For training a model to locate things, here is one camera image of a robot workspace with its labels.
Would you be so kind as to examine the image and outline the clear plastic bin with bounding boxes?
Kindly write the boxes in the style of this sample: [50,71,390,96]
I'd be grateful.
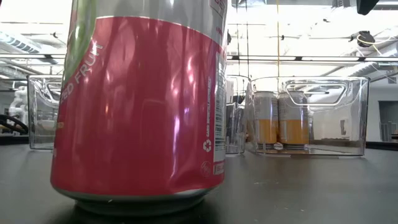
[225,74,253,155]
[247,76,371,157]
[27,74,65,151]

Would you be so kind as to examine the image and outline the pink and white soda can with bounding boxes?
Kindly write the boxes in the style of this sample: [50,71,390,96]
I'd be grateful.
[50,0,229,217]

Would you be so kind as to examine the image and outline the orange and white soda can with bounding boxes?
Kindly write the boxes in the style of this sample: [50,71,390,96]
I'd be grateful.
[277,90,310,151]
[252,90,279,151]

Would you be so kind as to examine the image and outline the long ceiling light strip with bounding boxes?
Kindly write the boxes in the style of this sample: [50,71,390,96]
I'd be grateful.
[0,53,398,62]

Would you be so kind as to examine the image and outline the black hanging cable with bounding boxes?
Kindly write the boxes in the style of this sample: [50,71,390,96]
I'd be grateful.
[236,0,240,77]
[246,0,250,77]

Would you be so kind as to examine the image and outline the black ceiling cable reel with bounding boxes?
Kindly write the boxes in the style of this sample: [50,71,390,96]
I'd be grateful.
[356,30,376,48]

